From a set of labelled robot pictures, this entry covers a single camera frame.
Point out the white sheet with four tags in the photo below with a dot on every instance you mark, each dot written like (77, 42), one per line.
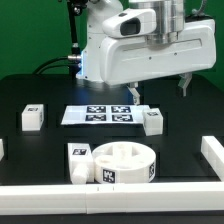
(103, 114)

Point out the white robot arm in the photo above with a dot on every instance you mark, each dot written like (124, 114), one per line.
(151, 39)

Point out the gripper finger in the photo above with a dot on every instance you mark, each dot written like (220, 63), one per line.
(132, 87)
(185, 80)

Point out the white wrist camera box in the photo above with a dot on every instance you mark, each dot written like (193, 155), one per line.
(129, 23)

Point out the white block at left edge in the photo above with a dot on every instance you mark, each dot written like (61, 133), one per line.
(1, 149)

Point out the white front rail wall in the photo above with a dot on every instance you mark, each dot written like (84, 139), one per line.
(111, 198)

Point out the white round stool seat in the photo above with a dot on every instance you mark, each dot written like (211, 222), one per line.
(124, 162)

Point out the white rail wall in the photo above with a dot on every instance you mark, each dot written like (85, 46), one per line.
(111, 198)
(213, 152)

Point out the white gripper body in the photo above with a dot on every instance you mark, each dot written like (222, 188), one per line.
(134, 59)

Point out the white right rail wall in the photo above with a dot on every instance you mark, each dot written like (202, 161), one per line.
(213, 152)

